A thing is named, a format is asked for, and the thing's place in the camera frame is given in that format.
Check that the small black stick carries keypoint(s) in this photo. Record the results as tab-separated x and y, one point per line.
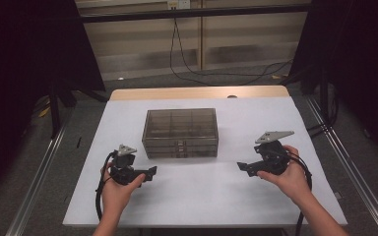
78	142

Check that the white wall socket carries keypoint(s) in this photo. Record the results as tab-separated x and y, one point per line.
178	4

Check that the black metal stand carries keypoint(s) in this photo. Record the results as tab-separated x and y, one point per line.
324	98
54	111

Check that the dark table grommet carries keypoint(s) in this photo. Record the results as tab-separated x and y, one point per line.
232	96

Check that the person's left hand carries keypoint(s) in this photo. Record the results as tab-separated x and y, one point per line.
118	196

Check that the metal floor rail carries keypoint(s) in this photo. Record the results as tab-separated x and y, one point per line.
357	177
36	183

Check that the black curtain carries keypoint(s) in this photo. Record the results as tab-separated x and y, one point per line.
361	65
23	65

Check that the white table mat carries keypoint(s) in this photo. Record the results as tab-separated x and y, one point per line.
193	206

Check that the transparent brown drawer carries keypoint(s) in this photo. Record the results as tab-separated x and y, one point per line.
164	155

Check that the transparent brown drawer box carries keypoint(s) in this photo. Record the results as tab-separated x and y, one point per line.
179	129

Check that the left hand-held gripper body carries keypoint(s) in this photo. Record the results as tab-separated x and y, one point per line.
124	172

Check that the black horizontal bar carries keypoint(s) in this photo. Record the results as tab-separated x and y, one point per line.
193	13

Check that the person's right hand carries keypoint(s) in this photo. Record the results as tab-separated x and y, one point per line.
290	183

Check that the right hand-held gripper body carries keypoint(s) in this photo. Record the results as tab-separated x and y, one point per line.
272	160

